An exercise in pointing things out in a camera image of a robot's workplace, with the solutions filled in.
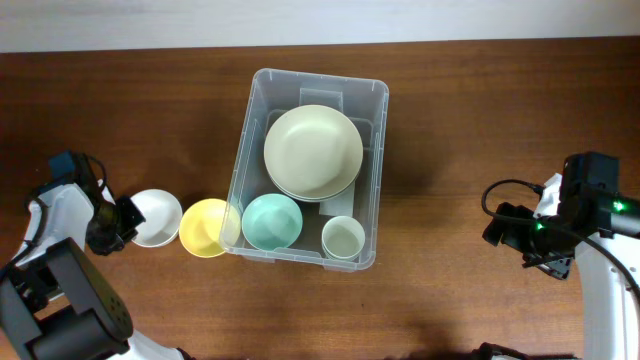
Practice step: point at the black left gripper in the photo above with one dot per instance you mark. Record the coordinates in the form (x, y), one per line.
(109, 244)

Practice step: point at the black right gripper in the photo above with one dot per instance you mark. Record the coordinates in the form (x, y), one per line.
(518, 217)

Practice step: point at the white small bowl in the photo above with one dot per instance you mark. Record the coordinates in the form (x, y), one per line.
(162, 212)

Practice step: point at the yellow small bowl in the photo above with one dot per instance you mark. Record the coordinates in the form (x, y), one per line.
(208, 227)

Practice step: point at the mint green small bowl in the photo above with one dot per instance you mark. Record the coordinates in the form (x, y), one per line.
(272, 221)

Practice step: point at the clear plastic storage bin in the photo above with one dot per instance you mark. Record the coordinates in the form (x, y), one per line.
(274, 92)

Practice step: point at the cream cup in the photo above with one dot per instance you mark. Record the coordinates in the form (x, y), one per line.
(342, 238)

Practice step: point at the cream bowl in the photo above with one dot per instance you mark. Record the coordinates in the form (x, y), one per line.
(313, 152)

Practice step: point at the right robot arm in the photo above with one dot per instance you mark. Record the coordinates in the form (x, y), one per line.
(582, 220)

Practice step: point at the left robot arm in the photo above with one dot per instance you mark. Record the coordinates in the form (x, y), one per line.
(55, 304)

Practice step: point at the white label inside bin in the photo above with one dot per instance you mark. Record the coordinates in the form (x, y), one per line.
(339, 205)

